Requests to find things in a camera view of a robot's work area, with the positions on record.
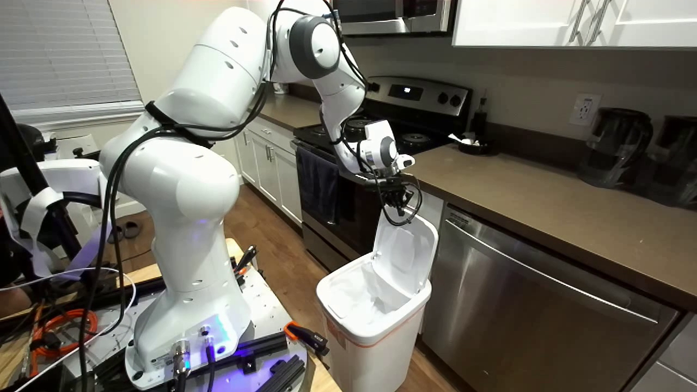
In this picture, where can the white wall power outlet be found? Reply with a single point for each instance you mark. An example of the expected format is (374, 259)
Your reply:
(585, 109)

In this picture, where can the white base cabinet with doors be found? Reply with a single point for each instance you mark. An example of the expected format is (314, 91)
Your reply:
(273, 170)

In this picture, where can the dark bottle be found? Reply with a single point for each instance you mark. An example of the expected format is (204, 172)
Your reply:
(481, 121)

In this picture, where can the white trash can lid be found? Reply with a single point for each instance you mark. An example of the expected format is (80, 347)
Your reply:
(407, 252)

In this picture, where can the stainless steel dishwasher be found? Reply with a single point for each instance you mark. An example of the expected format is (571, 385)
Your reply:
(523, 319)

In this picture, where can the grey metal mounting plate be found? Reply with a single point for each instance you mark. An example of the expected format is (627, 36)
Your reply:
(264, 305)

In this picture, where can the brown kitchen countertop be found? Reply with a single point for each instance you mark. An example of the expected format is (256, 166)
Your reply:
(552, 208)

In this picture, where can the black metal bar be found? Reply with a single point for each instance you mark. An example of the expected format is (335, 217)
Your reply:
(283, 373)
(257, 344)

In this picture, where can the white plastic trash can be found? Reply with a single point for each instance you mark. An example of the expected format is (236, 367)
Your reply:
(371, 339)

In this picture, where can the white drawer cabinet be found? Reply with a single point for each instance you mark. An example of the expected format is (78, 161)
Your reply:
(435, 208)

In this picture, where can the pair of dark shoes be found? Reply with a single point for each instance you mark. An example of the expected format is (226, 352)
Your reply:
(130, 228)

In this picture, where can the black coffee maker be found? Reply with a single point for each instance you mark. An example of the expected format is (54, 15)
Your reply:
(615, 143)

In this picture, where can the stainless steel microwave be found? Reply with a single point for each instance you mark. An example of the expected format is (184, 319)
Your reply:
(395, 13)

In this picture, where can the wide white wall cabinet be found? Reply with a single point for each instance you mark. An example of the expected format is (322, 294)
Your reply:
(573, 21)

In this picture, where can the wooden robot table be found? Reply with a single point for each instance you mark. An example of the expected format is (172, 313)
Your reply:
(240, 251)

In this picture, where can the grey corner cabinet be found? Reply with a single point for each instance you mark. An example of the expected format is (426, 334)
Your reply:
(672, 359)

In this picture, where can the small black clamp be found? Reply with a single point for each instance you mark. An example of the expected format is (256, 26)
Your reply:
(246, 259)

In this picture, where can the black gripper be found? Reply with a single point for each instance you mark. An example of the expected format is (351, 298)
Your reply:
(395, 186)

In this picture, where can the black countertop appliance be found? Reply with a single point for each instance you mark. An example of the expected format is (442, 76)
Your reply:
(677, 164)

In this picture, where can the dark hanging dish towel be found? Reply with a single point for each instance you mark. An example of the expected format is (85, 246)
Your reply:
(316, 186)

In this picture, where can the white window blind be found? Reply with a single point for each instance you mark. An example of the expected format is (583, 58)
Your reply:
(66, 54)

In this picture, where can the black tripod pole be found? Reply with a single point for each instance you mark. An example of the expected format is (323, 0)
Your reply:
(30, 175)

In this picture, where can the white wrapped stand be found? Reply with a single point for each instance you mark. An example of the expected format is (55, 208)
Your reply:
(51, 182)

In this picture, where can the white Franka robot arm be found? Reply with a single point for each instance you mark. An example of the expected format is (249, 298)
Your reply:
(181, 187)

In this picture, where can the black dish with utensils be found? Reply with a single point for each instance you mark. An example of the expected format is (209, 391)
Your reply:
(472, 143)

